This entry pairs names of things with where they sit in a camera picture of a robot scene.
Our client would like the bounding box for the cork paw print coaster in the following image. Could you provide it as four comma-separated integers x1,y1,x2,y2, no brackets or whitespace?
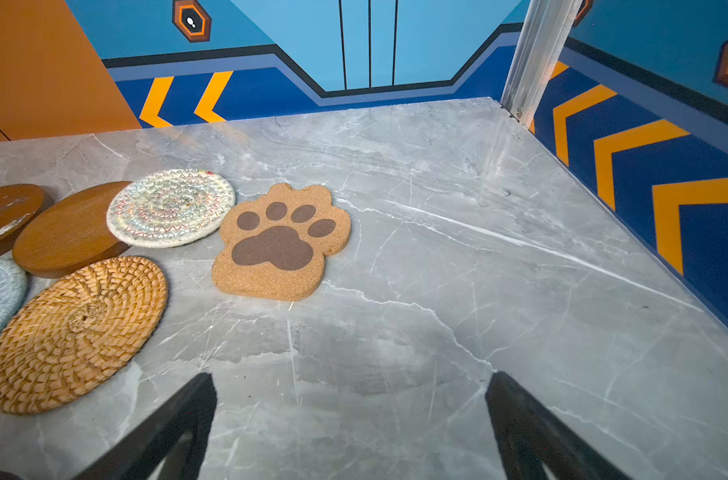
212,183,352,301

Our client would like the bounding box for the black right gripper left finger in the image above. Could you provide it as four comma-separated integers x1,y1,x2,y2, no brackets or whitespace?
77,373,217,479

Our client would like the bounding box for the brown round wooden coaster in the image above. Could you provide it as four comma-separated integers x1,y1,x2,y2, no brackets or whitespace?
12,181,130,279

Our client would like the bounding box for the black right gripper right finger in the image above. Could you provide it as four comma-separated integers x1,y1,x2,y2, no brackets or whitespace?
485,371,628,479

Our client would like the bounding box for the white multicolour woven rope coaster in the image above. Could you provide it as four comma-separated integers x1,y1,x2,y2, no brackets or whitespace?
106,169,236,249

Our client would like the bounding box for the dark scratched wooden coaster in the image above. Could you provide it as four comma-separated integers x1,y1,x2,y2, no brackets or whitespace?
0,184,53,256

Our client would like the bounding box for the aluminium corner post right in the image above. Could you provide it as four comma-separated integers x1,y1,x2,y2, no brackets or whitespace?
501,0,582,128

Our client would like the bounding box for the woven rattan round coaster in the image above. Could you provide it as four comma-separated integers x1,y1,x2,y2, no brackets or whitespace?
0,256,168,415

